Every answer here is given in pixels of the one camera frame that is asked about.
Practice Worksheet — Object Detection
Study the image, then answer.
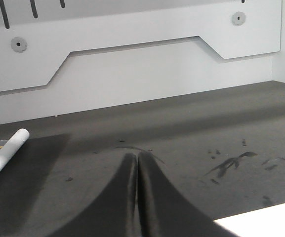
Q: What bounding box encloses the white baffle knob right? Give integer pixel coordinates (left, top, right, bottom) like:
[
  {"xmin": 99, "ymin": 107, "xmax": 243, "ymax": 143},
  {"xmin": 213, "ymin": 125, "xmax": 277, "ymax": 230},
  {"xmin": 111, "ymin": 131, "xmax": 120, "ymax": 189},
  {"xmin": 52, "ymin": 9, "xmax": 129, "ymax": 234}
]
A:
[{"xmin": 231, "ymin": 11, "xmax": 246, "ymax": 26}]

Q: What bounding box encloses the white baffle panel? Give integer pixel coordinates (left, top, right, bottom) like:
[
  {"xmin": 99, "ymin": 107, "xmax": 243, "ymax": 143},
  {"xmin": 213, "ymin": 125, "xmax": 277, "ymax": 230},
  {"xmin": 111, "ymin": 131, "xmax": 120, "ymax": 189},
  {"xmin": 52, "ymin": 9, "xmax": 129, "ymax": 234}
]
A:
[{"xmin": 0, "ymin": 0, "xmax": 283, "ymax": 92}]

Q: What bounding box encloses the white baffle knob left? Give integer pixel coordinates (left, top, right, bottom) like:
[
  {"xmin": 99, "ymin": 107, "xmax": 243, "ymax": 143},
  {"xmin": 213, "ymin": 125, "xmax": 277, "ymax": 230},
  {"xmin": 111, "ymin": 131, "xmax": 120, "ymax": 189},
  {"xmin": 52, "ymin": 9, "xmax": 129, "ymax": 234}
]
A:
[{"xmin": 10, "ymin": 37, "xmax": 28, "ymax": 53}]

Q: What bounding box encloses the white baffle knob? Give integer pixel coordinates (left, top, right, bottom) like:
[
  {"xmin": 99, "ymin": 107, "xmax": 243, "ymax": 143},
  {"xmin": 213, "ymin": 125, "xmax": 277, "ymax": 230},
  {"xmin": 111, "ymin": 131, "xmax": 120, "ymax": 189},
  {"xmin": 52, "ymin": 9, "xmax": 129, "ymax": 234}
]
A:
[
  {"xmin": 10, "ymin": 37, "xmax": 28, "ymax": 53},
  {"xmin": 231, "ymin": 11, "xmax": 246, "ymax": 26}
]

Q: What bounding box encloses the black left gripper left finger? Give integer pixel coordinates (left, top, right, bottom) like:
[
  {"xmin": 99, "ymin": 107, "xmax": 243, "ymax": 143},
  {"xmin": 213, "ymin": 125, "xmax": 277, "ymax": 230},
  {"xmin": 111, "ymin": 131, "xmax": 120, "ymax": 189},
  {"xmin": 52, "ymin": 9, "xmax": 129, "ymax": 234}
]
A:
[{"xmin": 50, "ymin": 153, "xmax": 138, "ymax": 237}]

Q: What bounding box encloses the grey rolled paper tube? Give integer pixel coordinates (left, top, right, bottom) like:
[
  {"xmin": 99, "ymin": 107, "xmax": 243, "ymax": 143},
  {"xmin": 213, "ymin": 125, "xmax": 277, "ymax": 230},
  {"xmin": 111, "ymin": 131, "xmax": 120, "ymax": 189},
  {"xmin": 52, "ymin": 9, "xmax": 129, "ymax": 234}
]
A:
[{"xmin": 0, "ymin": 128, "xmax": 30, "ymax": 172}]

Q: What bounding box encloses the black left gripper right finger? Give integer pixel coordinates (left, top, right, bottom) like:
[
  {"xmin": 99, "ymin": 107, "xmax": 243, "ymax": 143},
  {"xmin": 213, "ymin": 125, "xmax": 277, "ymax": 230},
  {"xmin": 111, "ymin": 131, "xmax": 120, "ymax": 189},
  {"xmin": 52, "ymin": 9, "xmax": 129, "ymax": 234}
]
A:
[{"xmin": 137, "ymin": 152, "xmax": 235, "ymax": 237}]

